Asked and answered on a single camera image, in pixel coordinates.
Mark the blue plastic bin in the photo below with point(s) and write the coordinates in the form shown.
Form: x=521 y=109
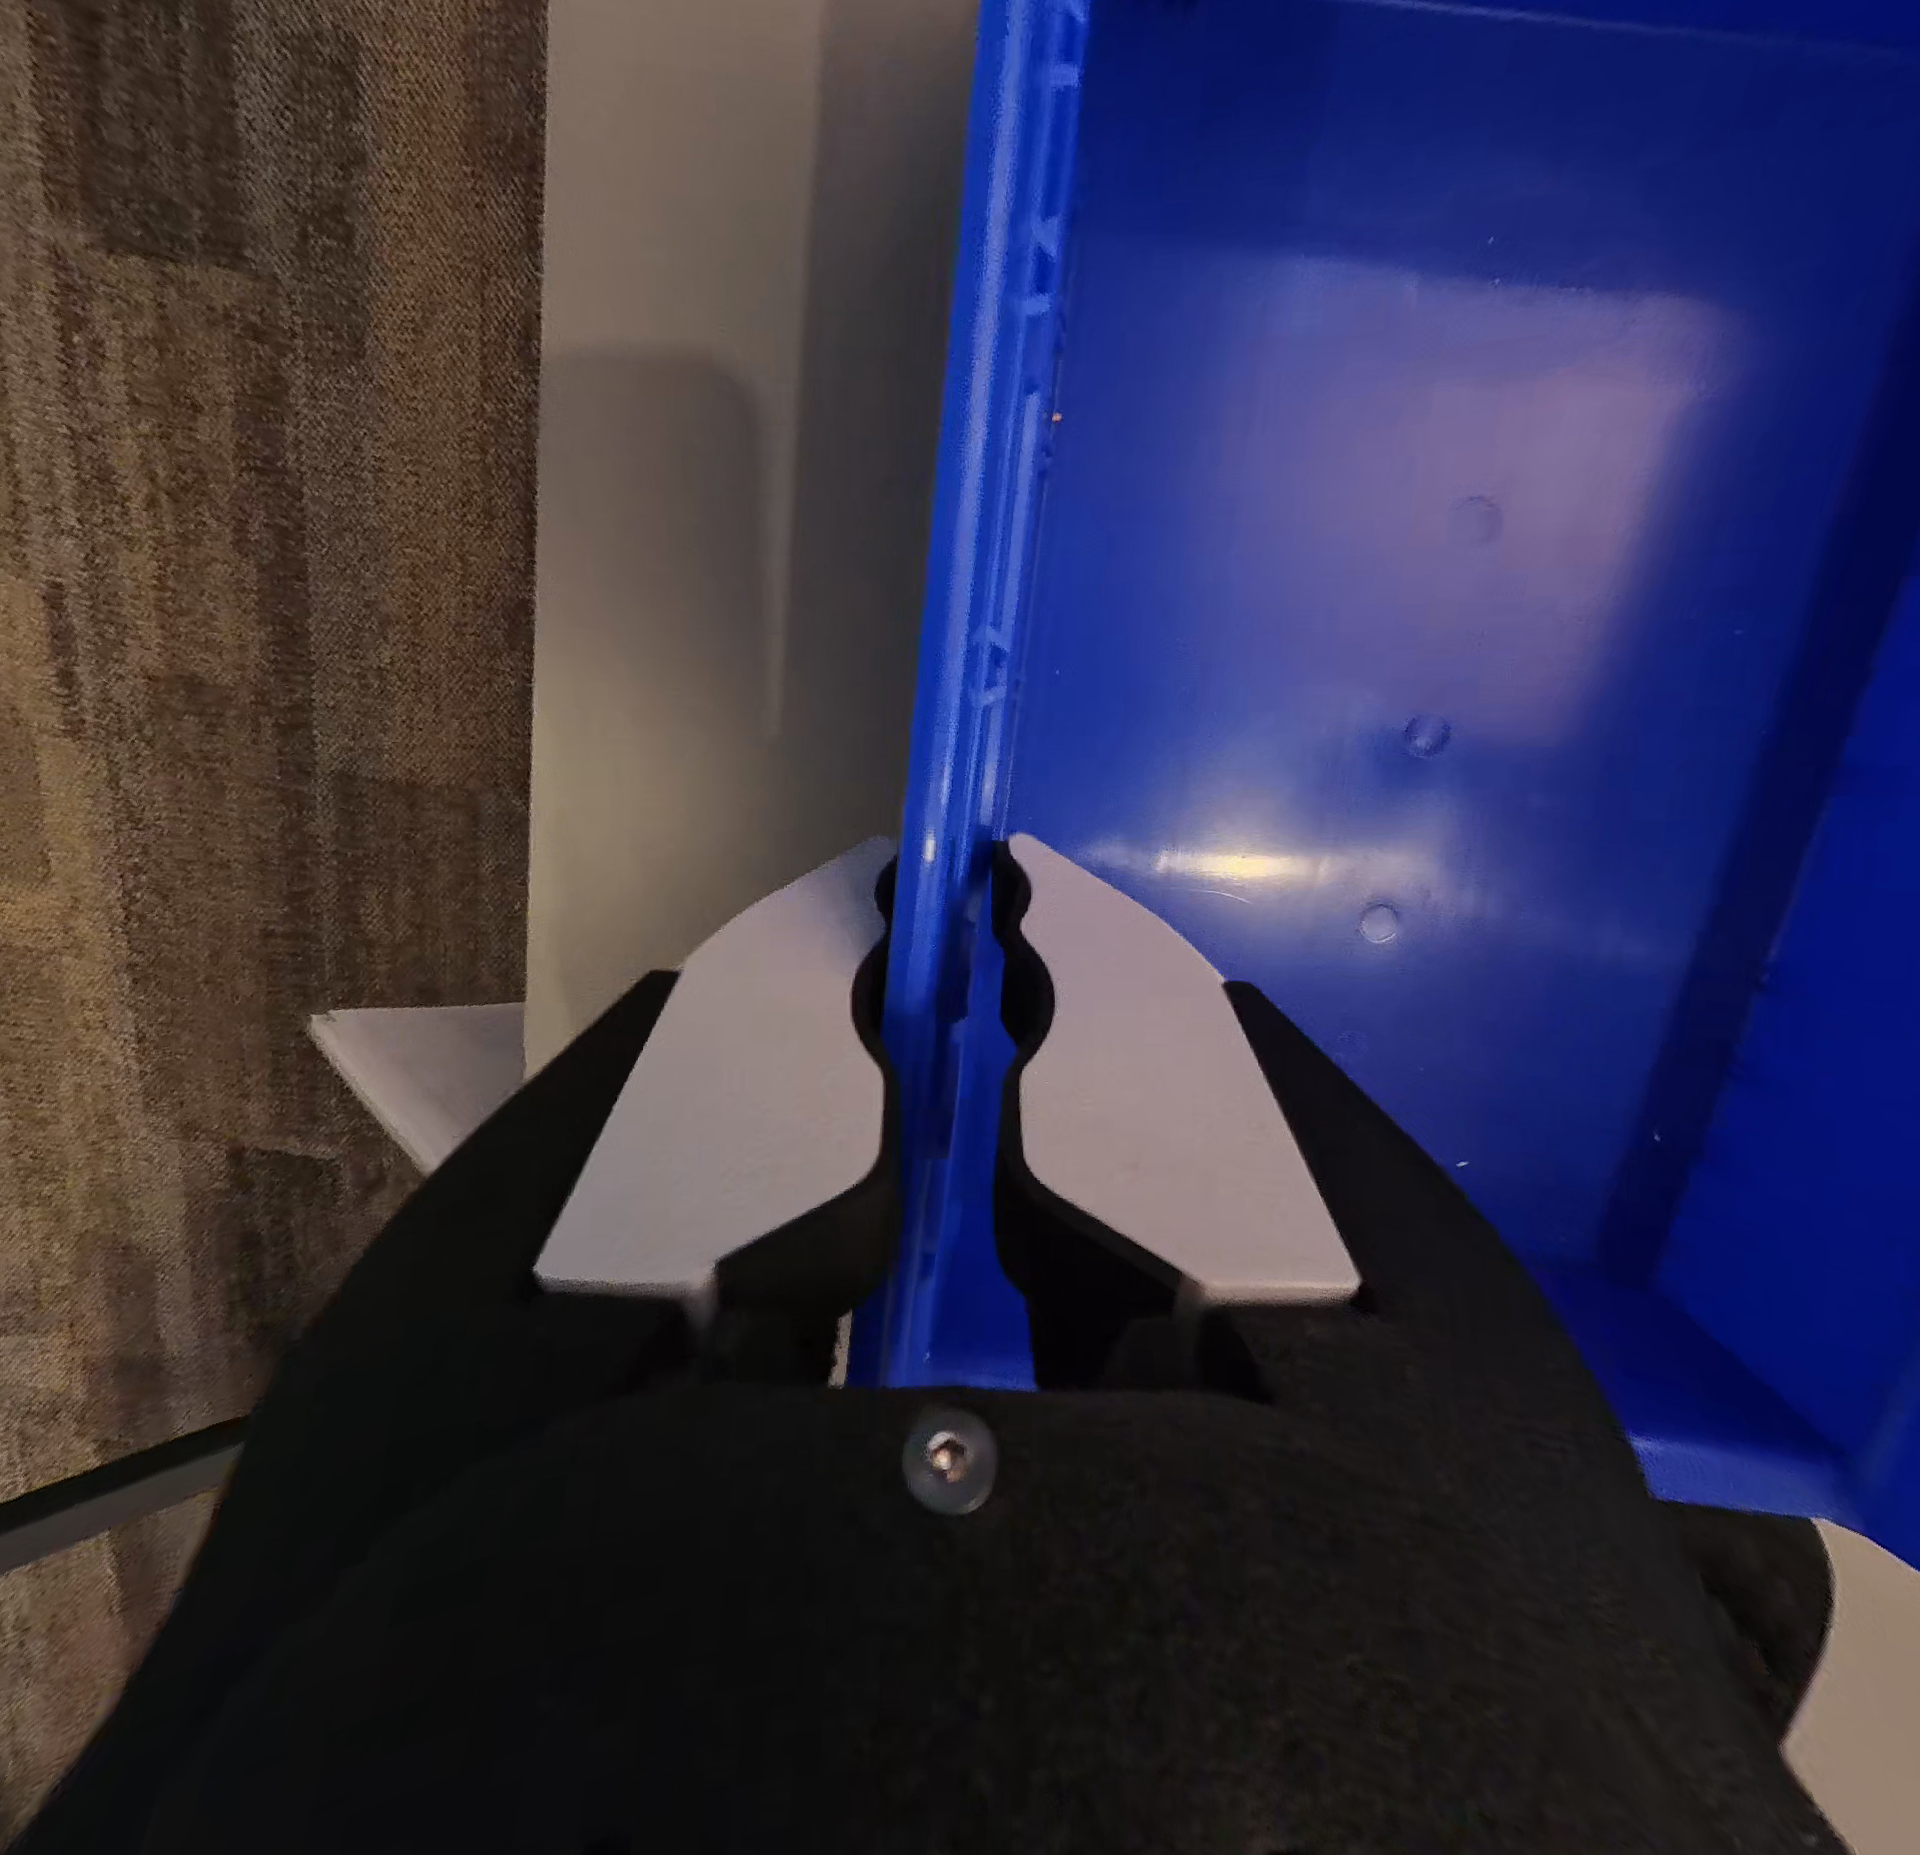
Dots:
x=1348 y=533

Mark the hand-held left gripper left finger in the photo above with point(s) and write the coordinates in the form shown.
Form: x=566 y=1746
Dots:
x=737 y=1119

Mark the black metal monitor stand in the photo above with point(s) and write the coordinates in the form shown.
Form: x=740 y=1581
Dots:
x=119 y=1494

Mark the white flat plate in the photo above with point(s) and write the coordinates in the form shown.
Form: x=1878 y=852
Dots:
x=436 y=1073

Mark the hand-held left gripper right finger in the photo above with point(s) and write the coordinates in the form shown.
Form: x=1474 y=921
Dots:
x=1172 y=1136

